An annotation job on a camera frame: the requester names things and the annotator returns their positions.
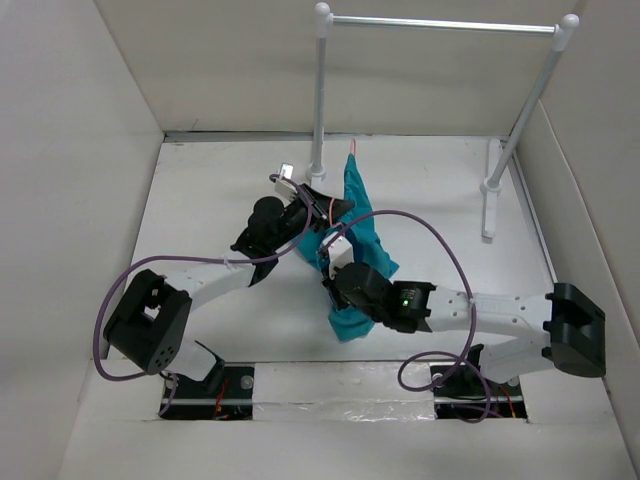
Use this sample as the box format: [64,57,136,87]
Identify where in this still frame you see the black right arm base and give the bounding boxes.
[433,363,528,423]

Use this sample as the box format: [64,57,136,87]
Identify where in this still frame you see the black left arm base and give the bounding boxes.
[159,363,255,422]

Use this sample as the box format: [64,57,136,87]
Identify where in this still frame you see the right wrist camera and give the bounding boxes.
[321,232,354,280]

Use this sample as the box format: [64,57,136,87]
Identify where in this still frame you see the purple cable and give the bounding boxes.
[334,209,504,424]
[94,172,314,416]

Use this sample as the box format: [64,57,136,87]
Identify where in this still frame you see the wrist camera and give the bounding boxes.
[270,163,297,202]
[321,232,354,280]

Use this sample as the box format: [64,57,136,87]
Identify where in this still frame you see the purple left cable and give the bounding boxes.
[94,172,314,416]

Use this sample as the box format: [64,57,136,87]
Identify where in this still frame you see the teal t shirt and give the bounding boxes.
[297,154,399,342]

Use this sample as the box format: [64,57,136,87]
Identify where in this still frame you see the pink wire hanger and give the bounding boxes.
[328,137,357,228]

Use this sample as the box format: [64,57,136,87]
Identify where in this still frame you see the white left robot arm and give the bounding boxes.
[103,180,355,397]

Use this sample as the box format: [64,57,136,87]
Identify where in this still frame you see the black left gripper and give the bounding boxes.
[269,184,353,252]

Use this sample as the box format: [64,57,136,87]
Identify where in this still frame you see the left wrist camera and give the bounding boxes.
[270,163,297,202]

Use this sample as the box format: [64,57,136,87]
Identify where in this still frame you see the white clothes rack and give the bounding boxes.
[306,1,580,240]

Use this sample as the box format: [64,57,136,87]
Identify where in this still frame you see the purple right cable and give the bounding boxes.
[334,209,504,424]

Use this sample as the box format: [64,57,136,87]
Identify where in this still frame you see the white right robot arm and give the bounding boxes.
[323,262,606,393]

